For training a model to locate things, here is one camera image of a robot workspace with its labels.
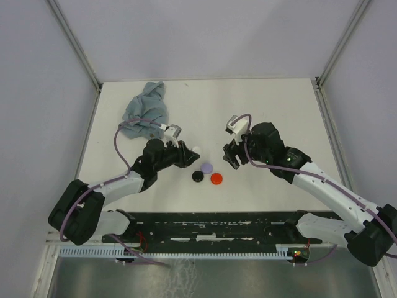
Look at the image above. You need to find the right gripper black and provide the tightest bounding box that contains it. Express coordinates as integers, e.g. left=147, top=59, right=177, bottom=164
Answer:
left=222, top=128, right=270, bottom=169

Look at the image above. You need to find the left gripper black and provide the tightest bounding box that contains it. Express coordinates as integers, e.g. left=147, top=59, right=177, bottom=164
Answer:
left=154, top=138, right=200, bottom=172

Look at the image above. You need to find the purple earbud charging case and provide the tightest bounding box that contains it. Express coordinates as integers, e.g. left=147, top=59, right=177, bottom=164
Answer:
left=200, top=163, right=213, bottom=174

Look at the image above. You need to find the black earbud charging case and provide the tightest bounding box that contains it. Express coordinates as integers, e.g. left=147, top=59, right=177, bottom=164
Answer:
left=192, top=170, right=204, bottom=183

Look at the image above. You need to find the orange earbud charging case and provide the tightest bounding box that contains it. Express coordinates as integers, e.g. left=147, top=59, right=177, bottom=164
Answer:
left=210, top=173, right=223, bottom=185

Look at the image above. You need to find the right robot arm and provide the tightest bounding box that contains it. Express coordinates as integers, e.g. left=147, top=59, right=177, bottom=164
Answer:
left=223, top=117, right=396, bottom=267

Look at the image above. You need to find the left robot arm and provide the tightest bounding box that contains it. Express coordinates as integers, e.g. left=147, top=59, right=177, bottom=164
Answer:
left=48, top=139, right=200, bottom=245

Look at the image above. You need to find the blue crumpled cloth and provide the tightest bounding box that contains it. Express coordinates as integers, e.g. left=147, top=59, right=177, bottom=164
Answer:
left=119, top=81, right=169, bottom=140

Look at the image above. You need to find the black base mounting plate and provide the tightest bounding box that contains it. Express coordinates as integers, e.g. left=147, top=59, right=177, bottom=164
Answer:
left=118, top=212, right=308, bottom=252

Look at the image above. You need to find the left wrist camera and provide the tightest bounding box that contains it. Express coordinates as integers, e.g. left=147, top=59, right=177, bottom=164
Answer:
left=164, top=124, right=182, bottom=147

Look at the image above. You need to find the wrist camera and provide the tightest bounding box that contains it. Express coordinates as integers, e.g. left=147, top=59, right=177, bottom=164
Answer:
left=164, top=124, right=182, bottom=147
left=225, top=114, right=252, bottom=145

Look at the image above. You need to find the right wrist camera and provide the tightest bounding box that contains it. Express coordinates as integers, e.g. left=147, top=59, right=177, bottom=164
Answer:
left=225, top=114, right=252, bottom=145

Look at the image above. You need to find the aluminium frame rail right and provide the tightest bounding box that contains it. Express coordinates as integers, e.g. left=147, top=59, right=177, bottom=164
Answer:
left=311, top=80, right=361, bottom=194

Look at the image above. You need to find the aluminium frame rail left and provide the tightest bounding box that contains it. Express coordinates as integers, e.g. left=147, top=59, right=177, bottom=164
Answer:
left=46, top=0, right=103, bottom=93

